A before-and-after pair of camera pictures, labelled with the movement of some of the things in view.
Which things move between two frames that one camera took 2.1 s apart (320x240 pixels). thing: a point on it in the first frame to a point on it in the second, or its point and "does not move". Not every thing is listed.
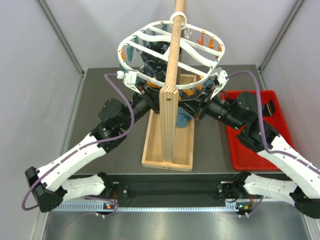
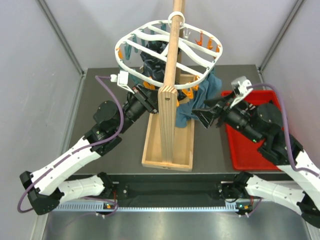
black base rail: [171, 190] does not move
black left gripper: [152, 98] does not move
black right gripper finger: [196, 97] to [214, 102]
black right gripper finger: [190, 106] to [205, 116]
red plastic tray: [242, 157] does not move
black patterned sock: [154, 67] does not move
